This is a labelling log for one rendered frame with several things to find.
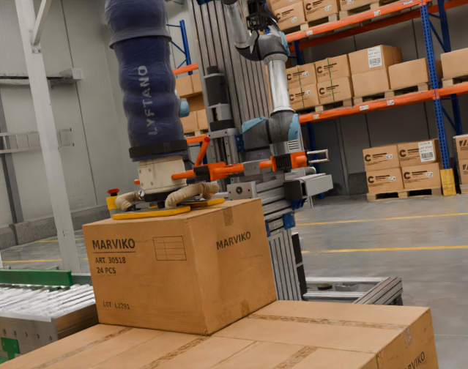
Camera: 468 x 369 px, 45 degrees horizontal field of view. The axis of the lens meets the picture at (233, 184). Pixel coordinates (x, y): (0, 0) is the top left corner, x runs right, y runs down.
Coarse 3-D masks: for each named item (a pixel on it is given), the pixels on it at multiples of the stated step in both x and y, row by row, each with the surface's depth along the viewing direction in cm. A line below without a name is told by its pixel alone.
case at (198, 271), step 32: (96, 224) 217; (128, 224) 205; (160, 224) 194; (192, 224) 186; (224, 224) 198; (256, 224) 212; (96, 256) 220; (128, 256) 208; (160, 256) 196; (192, 256) 186; (224, 256) 196; (256, 256) 210; (96, 288) 223; (128, 288) 210; (160, 288) 199; (192, 288) 189; (224, 288) 195; (256, 288) 208; (128, 320) 213; (160, 320) 201; (192, 320) 191; (224, 320) 194
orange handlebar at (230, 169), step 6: (300, 156) 176; (264, 162) 183; (270, 162) 182; (300, 162) 176; (216, 168) 197; (222, 168) 195; (228, 168) 193; (234, 168) 191; (240, 168) 190; (174, 174) 211; (180, 174) 209; (186, 174) 207; (192, 174) 205; (138, 180) 224
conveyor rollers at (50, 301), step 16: (0, 288) 346; (16, 288) 335; (32, 288) 325; (48, 288) 321; (64, 288) 310; (80, 288) 306; (0, 304) 299; (16, 304) 288; (32, 304) 284; (48, 304) 280; (64, 304) 269; (80, 304) 264
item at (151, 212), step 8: (136, 208) 216; (152, 208) 215; (160, 208) 207; (168, 208) 202; (176, 208) 203; (184, 208) 203; (112, 216) 220; (120, 216) 216; (128, 216) 213; (136, 216) 210; (144, 216) 207; (152, 216) 205; (160, 216) 202
